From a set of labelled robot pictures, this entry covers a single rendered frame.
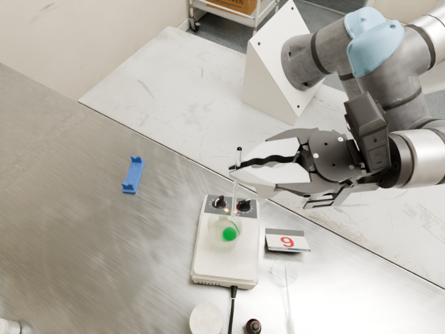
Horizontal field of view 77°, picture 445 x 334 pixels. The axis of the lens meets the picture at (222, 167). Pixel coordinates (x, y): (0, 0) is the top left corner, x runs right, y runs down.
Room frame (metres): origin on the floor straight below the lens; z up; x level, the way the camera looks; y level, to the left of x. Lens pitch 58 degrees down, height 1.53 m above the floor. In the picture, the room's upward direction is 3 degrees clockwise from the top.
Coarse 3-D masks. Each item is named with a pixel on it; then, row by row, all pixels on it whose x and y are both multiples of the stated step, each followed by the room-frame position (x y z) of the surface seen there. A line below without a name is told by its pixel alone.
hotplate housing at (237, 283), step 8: (256, 200) 0.29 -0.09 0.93; (200, 216) 0.23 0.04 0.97; (192, 264) 0.13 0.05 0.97; (192, 272) 0.12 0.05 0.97; (200, 280) 0.11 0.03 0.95; (208, 280) 0.10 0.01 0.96; (216, 280) 0.10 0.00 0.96; (224, 280) 0.10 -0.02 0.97; (232, 280) 0.11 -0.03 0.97; (240, 280) 0.11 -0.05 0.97; (256, 280) 0.11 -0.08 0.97; (232, 288) 0.10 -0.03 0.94; (248, 288) 0.10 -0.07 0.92; (232, 296) 0.08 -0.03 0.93
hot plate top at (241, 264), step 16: (256, 224) 0.21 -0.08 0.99; (208, 240) 0.17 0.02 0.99; (240, 240) 0.18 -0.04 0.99; (256, 240) 0.18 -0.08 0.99; (208, 256) 0.14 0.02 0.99; (224, 256) 0.14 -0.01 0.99; (240, 256) 0.15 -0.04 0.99; (256, 256) 0.15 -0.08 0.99; (208, 272) 0.11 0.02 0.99; (224, 272) 0.11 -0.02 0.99; (240, 272) 0.12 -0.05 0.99; (256, 272) 0.12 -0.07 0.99
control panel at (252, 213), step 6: (210, 198) 0.29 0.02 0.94; (216, 198) 0.29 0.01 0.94; (228, 198) 0.29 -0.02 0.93; (240, 198) 0.30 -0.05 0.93; (210, 204) 0.27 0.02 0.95; (228, 204) 0.27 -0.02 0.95; (252, 204) 0.28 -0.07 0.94; (204, 210) 0.25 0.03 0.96; (210, 210) 0.25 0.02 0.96; (252, 210) 0.26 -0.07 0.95; (246, 216) 0.24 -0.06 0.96; (252, 216) 0.24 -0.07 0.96
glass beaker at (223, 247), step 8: (224, 208) 0.21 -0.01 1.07; (216, 216) 0.20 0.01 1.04; (224, 216) 0.21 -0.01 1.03; (240, 216) 0.19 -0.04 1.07; (208, 224) 0.18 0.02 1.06; (240, 224) 0.18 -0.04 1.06; (208, 232) 0.17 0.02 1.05; (240, 232) 0.17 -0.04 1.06; (216, 240) 0.15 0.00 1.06; (232, 240) 0.15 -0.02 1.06; (216, 248) 0.15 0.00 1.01; (224, 248) 0.15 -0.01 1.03; (232, 248) 0.15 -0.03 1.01
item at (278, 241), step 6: (270, 240) 0.20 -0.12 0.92; (276, 240) 0.20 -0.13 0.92; (282, 240) 0.21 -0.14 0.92; (288, 240) 0.21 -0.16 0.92; (294, 240) 0.21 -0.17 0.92; (300, 240) 0.21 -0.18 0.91; (270, 246) 0.19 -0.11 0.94; (276, 246) 0.19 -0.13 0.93; (282, 246) 0.19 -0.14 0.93; (288, 246) 0.19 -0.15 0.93; (294, 246) 0.19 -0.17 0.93; (300, 246) 0.19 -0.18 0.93; (306, 246) 0.19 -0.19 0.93
